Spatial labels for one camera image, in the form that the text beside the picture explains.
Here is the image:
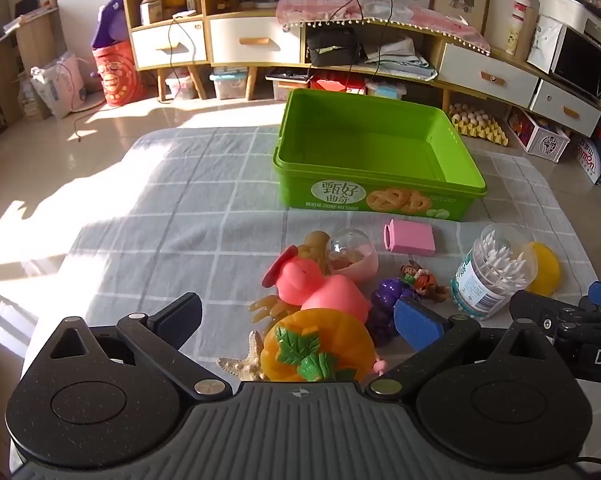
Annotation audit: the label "black laptop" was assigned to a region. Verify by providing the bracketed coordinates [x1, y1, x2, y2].
[265, 67, 311, 83]

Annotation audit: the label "clear storage box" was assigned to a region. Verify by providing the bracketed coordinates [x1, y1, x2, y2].
[209, 72, 248, 101]
[165, 76, 197, 101]

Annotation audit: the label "purple grape toy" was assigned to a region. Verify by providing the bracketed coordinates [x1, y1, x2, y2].
[368, 277, 421, 347]

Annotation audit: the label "beige starfish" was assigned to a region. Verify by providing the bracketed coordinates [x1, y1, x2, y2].
[216, 330, 271, 382]

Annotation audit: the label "white printer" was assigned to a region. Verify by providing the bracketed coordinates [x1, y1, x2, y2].
[538, 0, 601, 46]

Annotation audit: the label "folded clothes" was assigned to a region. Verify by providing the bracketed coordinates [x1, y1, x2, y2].
[363, 35, 436, 81]

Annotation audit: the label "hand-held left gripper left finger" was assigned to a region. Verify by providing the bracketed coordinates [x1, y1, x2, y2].
[48, 292, 234, 403]

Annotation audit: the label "white cabinet drawer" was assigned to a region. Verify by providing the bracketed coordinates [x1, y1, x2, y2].
[130, 22, 208, 68]
[209, 16, 301, 65]
[529, 80, 601, 137]
[438, 42, 539, 108]

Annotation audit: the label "white plastic bag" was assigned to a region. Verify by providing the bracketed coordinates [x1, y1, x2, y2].
[30, 52, 88, 120]

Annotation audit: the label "white cylindrical canister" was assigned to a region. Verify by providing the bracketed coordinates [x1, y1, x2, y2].
[505, 0, 529, 56]

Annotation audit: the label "black bag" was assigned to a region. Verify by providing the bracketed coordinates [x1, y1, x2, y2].
[307, 27, 364, 67]

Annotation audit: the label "grey checked blanket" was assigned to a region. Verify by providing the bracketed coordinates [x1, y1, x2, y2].
[0, 125, 601, 461]

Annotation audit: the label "amber octopus toy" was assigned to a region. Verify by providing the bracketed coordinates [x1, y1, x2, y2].
[300, 230, 335, 277]
[248, 294, 290, 329]

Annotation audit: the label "pink tasselled cloth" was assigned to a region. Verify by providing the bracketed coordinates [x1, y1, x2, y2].
[275, 0, 491, 56]

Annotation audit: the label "orange pumpkin toy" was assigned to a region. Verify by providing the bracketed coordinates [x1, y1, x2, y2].
[260, 308, 381, 383]

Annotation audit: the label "red printed bag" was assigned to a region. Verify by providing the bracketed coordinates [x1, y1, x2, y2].
[91, 42, 146, 107]

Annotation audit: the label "green plastic box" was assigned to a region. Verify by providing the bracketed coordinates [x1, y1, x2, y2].
[273, 88, 488, 222]

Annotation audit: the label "egg tray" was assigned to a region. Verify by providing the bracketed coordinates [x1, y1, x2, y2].
[448, 103, 510, 147]

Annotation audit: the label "white blue carton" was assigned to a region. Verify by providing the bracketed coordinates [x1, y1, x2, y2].
[573, 137, 601, 191]

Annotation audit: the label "black microwave oven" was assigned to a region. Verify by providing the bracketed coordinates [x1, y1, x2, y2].
[551, 22, 601, 106]

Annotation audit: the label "pink rubber duck toy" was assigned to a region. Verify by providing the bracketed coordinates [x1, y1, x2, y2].
[261, 245, 374, 323]

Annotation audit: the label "purple plush toy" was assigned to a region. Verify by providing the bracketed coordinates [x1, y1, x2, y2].
[91, 0, 130, 48]

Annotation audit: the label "small cartoon figurine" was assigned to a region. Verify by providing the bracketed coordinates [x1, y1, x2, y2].
[399, 261, 450, 303]

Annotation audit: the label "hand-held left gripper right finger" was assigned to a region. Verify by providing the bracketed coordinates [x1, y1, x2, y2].
[365, 297, 551, 402]

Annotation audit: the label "pink clear toy capsule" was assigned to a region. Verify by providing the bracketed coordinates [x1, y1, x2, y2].
[325, 228, 380, 281]

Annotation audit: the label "small pink box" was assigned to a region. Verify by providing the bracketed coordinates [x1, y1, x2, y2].
[383, 219, 436, 257]

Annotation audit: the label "white plastic crate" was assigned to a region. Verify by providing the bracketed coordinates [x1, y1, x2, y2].
[505, 107, 571, 163]

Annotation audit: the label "yellow capsule half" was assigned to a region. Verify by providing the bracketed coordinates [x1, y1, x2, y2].
[523, 241, 561, 297]

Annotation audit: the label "clear cotton swab jar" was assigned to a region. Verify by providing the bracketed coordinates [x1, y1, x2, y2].
[451, 225, 539, 322]

